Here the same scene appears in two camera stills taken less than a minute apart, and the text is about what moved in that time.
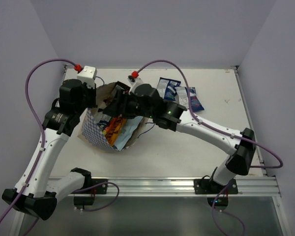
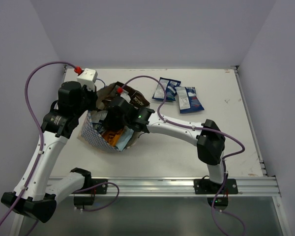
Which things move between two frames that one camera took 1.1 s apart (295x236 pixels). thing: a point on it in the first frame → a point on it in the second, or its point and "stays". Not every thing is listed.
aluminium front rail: (176, 186) stays
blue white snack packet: (167, 88) stays
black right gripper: (115, 108) → (108, 122)
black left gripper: (89, 97) stays
